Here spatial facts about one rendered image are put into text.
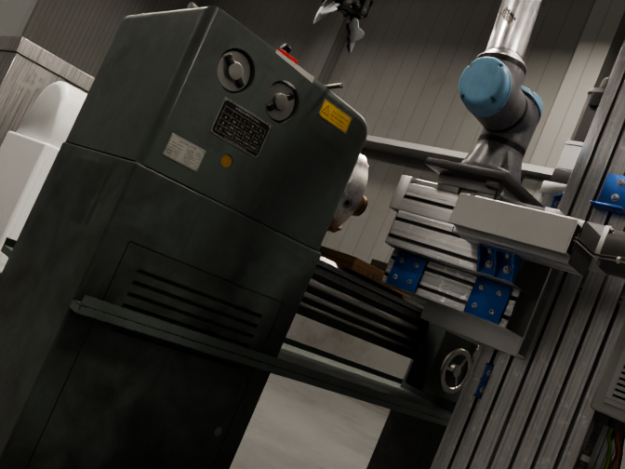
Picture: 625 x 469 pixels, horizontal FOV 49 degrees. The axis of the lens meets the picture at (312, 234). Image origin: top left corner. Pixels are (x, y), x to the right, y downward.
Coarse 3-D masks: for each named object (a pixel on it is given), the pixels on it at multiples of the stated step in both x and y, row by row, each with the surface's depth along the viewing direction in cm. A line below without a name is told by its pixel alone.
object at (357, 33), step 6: (354, 18) 192; (348, 24) 193; (354, 24) 193; (348, 30) 194; (354, 30) 193; (360, 30) 192; (348, 36) 194; (354, 36) 194; (360, 36) 192; (348, 42) 195; (354, 42) 195; (348, 48) 195
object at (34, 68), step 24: (0, 48) 619; (24, 48) 596; (0, 72) 605; (24, 72) 603; (48, 72) 617; (72, 72) 629; (0, 96) 594; (24, 96) 608; (0, 120) 599; (0, 144) 603
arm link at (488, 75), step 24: (504, 0) 156; (528, 0) 153; (504, 24) 153; (528, 24) 153; (504, 48) 152; (480, 72) 150; (504, 72) 147; (480, 96) 149; (504, 96) 148; (480, 120) 157; (504, 120) 154
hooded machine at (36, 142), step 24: (48, 96) 483; (72, 96) 474; (24, 120) 497; (48, 120) 469; (72, 120) 470; (24, 144) 471; (48, 144) 451; (0, 168) 484; (24, 168) 457; (48, 168) 453; (0, 192) 470; (24, 192) 447; (0, 216) 456; (24, 216) 450; (0, 240) 444; (0, 264) 446
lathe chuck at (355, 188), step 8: (360, 160) 206; (360, 168) 205; (352, 176) 202; (360, 176) 204; (352, 184) 202; (360, 184) 204; (344, 192) 201; (352, 192) 203; (360, 192) 204; (352, 200) 204; (360, 200) 205; (344, 208) 203; (352, 208) 205; (336, 216) 204; (344, 216) 205; (336, 224) 207
